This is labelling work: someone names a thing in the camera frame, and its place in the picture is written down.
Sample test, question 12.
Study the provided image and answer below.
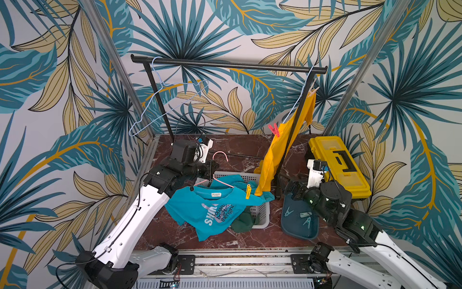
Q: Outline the pink wire hanger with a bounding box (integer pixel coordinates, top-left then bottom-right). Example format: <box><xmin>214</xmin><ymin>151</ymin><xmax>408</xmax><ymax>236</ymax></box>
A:
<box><xmin>192</xmin><ymin>151</ymin><xmax>235</xmax><ymax>189</ymax></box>

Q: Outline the teal clothespin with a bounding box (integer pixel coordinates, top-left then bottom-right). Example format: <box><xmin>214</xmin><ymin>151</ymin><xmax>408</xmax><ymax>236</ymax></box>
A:
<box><xmin>303</xmin><ymin>216</ymin><xmax>312</xmax><ymax>230</ymax></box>
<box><xmin>283</xmin><ymin>207</ymin><xmax>295</xmax><ymax>217</ymax></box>

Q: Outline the mint white clothespin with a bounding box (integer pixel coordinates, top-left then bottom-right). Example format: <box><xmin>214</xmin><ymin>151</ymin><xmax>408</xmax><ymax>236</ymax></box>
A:
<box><xmin>300</xmin><ymin>212</ymin><xmax>312</xmax><ymax>218</ymax></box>

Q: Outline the yellow t-shirt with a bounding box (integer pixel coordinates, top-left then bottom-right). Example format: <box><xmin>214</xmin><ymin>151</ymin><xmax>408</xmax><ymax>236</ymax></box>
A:
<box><xmin>255</xmin><ymin>97</ymin><xmax>316</xmax><ymax>196</ymax></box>

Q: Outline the turquoise printed t-shirt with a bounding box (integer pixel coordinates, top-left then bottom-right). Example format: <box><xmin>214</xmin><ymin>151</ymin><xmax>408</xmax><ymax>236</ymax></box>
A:
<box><xmin>165</xmin><ymin>175</ymin><xmax>275</xmax><ymax>242</ymax></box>

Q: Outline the yellow clothespin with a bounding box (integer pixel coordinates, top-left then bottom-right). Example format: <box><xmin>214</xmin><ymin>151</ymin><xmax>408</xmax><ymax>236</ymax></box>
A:
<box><xmin>245</xmin><ymin>184</ymin><xmax>252</xmax><ymax>199</ymax></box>

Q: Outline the dark green t-shirt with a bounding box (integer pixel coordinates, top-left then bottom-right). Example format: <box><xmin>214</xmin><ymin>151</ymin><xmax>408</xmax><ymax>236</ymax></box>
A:
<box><xmin>231</xmin><ymin>211</ymin><xmax>259</xmax><ymax>233</ymax></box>

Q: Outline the light blue wire hanger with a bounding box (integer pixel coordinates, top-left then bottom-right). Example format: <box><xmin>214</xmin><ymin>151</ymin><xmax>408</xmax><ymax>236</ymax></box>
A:
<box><xmin>129</xmin><ymin>55</ymin><xmax>210</xmax><ymax>137</ymax></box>

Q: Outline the pale blue wire hanger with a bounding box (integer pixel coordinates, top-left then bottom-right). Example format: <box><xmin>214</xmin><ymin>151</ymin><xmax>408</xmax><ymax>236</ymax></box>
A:
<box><xmin>281</xmin><ymin>66</ymin><xmax>316</xmax><ymax>124</ymax></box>

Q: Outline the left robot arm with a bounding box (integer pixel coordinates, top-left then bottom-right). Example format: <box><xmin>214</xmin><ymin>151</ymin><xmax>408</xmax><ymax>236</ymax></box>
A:
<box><xmin>72</xmin><ymin>137</ymin><xmax>219</xmax><ymax>289</ymax></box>

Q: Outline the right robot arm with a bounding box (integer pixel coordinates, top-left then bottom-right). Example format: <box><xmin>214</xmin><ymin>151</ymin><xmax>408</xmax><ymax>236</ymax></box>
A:
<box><xmin>285</xmin><ymin>181</ymin><xmax>449</xmax><ymax>289</ymax></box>

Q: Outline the dark teal plastic tray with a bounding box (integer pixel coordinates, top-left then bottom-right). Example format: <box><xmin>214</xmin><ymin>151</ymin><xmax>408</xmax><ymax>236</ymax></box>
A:
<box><xmin>281</xmin><ymin>195</ymin><xmax>320</xmax><ymax>240</ymax></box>

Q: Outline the grey perforated plastic basket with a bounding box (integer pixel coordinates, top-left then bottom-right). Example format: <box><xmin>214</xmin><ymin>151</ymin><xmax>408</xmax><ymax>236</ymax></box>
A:
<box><xmin>214</xmin><ymin>171</ymin><xmax>270</xmax><ymax>230</ymax></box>

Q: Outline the yellow black toolbox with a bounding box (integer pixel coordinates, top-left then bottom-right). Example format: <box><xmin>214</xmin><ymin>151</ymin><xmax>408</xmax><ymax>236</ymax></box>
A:
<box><xmin>306</xmin><ymin>136</ymin><xmax>372</xmax><ymax>199</ymax></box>

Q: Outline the pink red clothespin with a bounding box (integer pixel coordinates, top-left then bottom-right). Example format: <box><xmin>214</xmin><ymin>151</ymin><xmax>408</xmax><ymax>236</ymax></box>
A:
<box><xmin>268</xmin><ymin>123</ymin><xmax>280</xmax><ymax>138</ymax></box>

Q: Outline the beige pink clothespin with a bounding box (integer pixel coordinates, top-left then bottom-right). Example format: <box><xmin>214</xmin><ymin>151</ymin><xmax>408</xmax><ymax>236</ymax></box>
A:
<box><xmin>308</xmin><ymin>87</ymin><xmax>319</xmax><ymax>98</ymax></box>

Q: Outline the black clothes rack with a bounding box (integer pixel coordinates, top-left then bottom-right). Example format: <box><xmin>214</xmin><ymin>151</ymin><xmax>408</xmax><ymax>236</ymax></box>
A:
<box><xmin>131</xmin><ymin>54</ymin><xmax>328</xmax><ymax>200</ymax></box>

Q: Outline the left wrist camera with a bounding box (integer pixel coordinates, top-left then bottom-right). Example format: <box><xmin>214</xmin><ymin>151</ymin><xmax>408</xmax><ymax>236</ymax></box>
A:
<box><xmin>197</xmin><ymin>136</ymin><xmax>214</xmax><ymax>163</ymax></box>

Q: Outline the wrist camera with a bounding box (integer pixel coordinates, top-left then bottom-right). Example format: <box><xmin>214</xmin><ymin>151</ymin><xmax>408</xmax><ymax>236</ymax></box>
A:
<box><xmin>307</xmin><ymin>159</ymin><xmax>328</xmax><ymax>189</ymax></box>
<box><xmin>197</xmin><ymin>136</ymin><xmax>214</xmax><ymax>163</ymax></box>

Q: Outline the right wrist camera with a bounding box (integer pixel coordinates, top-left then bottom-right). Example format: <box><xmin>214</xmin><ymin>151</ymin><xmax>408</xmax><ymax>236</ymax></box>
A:
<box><xmin>307</xmin><ymin>159</ymin><xmax>328</xmax><ymax>189</ymax></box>

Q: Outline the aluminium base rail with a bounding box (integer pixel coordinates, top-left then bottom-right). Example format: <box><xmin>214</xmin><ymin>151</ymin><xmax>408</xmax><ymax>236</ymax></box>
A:
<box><xmin>125</xmin><ymin>247</ymin><xmax>356</xmax><ymax>289</ymax></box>

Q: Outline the right aluminium frame post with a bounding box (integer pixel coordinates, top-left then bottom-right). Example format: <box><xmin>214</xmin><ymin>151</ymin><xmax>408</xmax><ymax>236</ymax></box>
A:
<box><xmin>322</xmin><ymin>0</ymin><xmax>411</xmax><ymax>136</ymax></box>

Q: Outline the aluminium frame post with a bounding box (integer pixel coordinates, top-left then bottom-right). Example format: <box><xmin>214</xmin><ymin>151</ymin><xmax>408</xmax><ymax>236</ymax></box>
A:
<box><xmin>81</xmin><ymin>0</ymin><xmax>143</xmax><ymax>117</ymax></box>
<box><xmin>322</xmin><ymin>0</ymin><xmax>411</xmax><ymax>136</ymax></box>

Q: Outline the left aluminium frame post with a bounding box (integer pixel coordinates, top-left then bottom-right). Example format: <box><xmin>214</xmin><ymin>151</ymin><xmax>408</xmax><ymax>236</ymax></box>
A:
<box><xmin>81</xmin><ymin>0</ymin><xmax>143</xmax><ymax>117</ymax></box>

